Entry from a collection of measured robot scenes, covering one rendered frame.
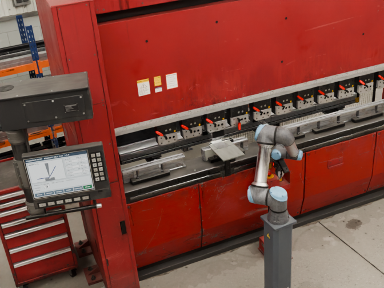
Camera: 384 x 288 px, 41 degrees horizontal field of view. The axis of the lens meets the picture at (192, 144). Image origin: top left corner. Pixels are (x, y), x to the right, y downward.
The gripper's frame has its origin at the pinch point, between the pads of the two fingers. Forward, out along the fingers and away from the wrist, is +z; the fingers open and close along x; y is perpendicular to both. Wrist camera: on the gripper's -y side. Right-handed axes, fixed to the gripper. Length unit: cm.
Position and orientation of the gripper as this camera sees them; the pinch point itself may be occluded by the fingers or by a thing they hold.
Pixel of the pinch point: (280, 178)
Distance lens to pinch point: 414.7
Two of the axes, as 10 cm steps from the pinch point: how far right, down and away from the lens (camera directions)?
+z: 0.4, 8.4, 5.5
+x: -9.2, 2.5, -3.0
